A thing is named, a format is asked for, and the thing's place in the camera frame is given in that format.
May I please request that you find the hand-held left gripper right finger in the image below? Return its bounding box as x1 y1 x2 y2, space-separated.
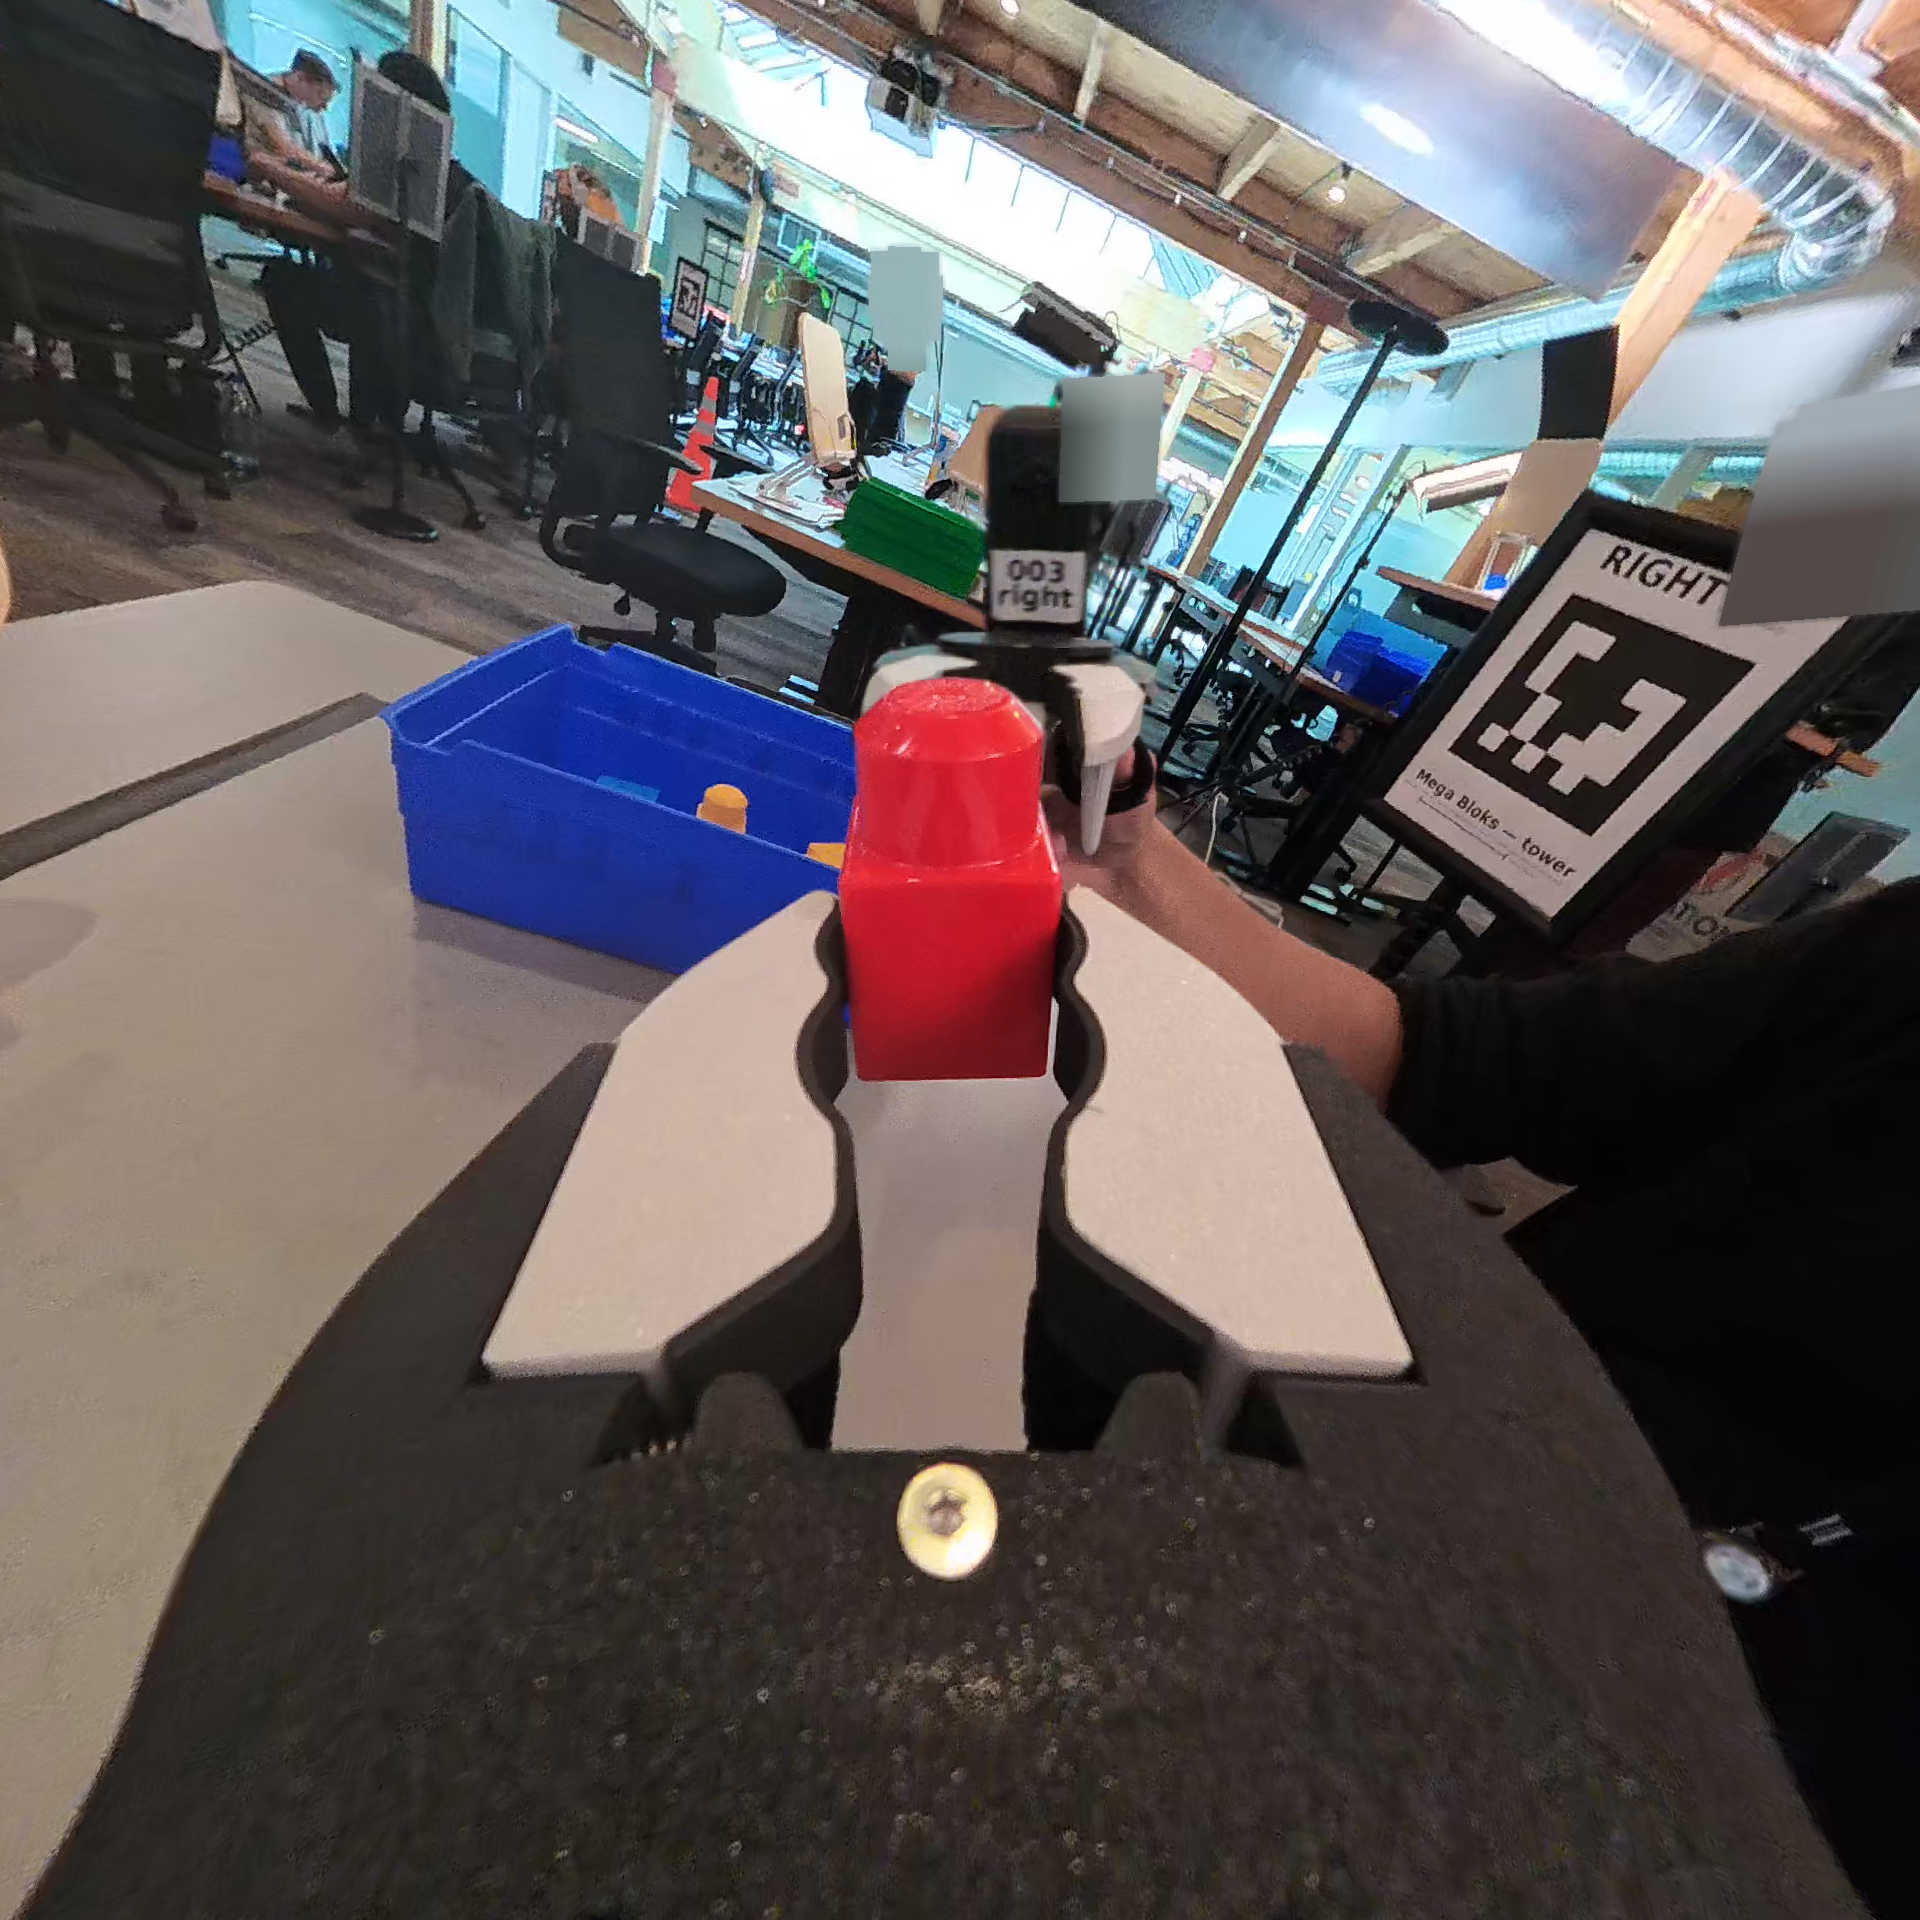
1023 884 1418 1450

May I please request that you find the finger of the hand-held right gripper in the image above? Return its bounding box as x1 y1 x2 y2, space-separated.
862 642 976 723
1047 656 1156 758

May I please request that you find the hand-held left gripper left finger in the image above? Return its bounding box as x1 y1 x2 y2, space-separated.
480 886 866 1450

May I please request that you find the red mega block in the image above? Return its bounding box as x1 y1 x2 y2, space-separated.
836 674 1064 1086

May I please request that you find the blue plastic bin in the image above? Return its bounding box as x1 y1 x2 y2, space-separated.
382 621 860 976

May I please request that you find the person's right hand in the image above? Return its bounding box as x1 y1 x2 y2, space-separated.
1047 798 1204 904

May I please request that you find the green plastic bin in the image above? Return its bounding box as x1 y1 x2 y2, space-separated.
839 477 992 595

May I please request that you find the wooden work table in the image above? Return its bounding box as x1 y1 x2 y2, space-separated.
693 471 992 634

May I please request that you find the orange traffic cone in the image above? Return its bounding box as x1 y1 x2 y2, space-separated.
663 374 723 512

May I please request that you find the black framed marker sign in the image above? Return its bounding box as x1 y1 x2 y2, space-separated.
1358 496 1899 940

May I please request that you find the person's torso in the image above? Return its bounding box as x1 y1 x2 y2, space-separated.
1499 1155 1920 1920

